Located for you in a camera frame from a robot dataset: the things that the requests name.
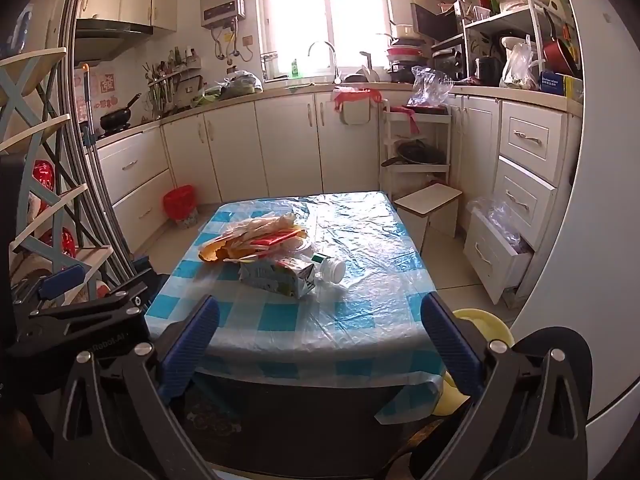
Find bag of green vegetables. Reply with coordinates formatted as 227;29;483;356
192;70;263;108

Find open white drawer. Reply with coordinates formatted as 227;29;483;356
462;207;533;306

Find red hanging cloth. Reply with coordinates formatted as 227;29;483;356
390;105;448;136

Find chrome kitchen faucet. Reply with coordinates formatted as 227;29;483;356
307;40;343;86

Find white countertop shelf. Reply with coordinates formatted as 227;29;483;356
462;0;583;91

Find white refrigerator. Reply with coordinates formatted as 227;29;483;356
510;0;640;426

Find white plastic bag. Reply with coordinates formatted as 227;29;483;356
220;212;316;261

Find grey door frame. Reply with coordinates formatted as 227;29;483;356
50;0;136;281

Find black toaster oven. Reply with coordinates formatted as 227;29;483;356
431;32;468;83

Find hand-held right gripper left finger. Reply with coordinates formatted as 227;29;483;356
52;294;221;480

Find crumpled clear plastic bag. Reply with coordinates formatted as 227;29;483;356
407;66;453;108

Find red bin liner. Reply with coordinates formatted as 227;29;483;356
334;87;382;111

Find black microwave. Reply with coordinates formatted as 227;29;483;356
411;2;463;43

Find red wall stickers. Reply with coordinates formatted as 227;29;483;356
75;72;118;111

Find black range hood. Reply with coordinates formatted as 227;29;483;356
74;19;153;63

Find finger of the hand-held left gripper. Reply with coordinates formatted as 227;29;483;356
40;266;85;299
29;257;152;321

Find stack of pots and bowls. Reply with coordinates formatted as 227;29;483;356
385;22;433;83

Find black kettle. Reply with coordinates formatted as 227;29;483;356
475;55;501;86

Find black pan with lid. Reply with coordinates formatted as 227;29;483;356
381;140;446;167

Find white storage rack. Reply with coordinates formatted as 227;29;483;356
378;92;453;201

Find green white drink carton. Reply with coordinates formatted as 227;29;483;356
237;256;318;300

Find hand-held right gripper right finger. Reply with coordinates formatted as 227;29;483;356
421;291;588;480

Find wall utensil rack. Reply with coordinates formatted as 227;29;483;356
145;47;203;116

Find white base cabinets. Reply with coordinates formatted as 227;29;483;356
95;82;571;261

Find wooden folding rack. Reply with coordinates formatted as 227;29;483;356
0;47;116;311

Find red plastic bin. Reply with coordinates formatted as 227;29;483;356
162;185;199;228

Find blue box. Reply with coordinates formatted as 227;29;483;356
540;71;571;96

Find white hanging bin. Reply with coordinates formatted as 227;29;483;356
340;97;373;126

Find clear bag in drawer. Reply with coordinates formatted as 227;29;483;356
467;195;528;256

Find blue checked tablecloth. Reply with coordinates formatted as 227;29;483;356
145;191;448;423

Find red ornament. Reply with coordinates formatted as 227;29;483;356
45;227;76;258
32;160;56;191

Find large orange peel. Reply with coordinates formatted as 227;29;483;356
199;239;243;264

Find clear plastic bottle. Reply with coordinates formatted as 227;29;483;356
300;252;347;285

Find metal mop pole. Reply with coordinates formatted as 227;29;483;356
80;62;98;156

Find kitchen window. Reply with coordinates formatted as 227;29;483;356
260;0;401;81

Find red pot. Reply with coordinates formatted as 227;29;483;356
542;7;581;78

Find white shopping bag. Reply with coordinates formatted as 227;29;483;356
500;40;536;90

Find black frying pan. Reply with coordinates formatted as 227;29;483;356
100;92;142;133

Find white wooden stool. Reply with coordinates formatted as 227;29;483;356
394;182;463;256

